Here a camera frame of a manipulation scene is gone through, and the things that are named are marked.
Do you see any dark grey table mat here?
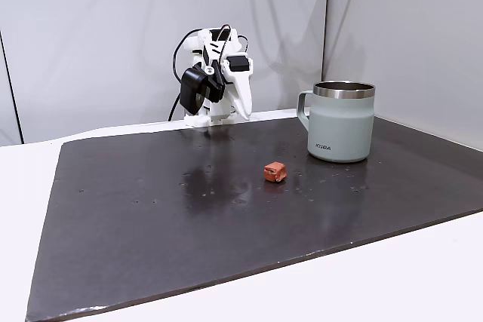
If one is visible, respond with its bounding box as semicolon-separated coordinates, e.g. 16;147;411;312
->
25;115;483;322

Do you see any black camera cable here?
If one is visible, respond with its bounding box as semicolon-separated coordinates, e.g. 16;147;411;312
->
168;29;205;122

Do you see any pale green steel mug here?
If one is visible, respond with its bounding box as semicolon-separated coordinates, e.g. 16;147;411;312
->
297;80;377;164

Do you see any red and black servo wire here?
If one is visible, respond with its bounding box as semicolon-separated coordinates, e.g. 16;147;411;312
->
217;24;232;62

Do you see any black oval camera box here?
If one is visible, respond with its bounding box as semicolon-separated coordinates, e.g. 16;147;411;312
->
179;66;225;116

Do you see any red cube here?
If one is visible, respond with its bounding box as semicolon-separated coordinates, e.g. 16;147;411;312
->
263;161;288;183

